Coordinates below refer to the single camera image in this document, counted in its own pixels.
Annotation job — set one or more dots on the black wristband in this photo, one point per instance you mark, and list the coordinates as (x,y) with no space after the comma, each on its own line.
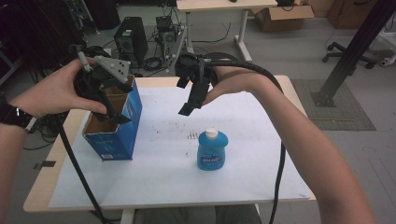
(14,115)

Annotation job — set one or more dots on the blue cardboard box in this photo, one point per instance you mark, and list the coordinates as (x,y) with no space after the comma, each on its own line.
(120,133)

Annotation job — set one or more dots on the open brown cardboard box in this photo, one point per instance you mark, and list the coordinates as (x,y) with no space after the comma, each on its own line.
(281,18)

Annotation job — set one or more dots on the open-frame black computer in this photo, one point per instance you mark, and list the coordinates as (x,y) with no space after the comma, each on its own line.
(166,31)

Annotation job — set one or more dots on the black metal stand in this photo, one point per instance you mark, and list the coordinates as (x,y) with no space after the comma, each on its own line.
(351,53)

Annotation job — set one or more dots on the black office chair base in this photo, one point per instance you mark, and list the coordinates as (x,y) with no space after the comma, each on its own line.
(348,54)

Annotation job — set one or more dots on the black computer tower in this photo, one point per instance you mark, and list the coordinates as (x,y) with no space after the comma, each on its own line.
(130,39)

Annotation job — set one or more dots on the brown wooden cabinet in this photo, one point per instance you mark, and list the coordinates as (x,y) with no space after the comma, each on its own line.
(351,14)

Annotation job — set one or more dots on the black tape strip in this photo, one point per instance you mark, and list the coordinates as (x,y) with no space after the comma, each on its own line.
(45,164)

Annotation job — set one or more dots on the person's left hand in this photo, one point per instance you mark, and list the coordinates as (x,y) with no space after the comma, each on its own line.
(53,90)

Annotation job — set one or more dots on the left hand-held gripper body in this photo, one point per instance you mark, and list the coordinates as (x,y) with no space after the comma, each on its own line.
(93,77)

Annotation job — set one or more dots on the blue bottle with white cap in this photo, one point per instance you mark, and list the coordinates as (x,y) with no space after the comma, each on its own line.
(211,151)

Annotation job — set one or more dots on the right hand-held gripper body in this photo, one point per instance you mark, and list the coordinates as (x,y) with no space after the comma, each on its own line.
(193,70)

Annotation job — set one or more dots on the person's right hand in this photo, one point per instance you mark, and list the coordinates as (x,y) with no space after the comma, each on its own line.
(232,82)

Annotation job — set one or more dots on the white-legged desk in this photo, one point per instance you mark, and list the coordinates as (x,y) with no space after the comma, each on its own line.
(224,5)

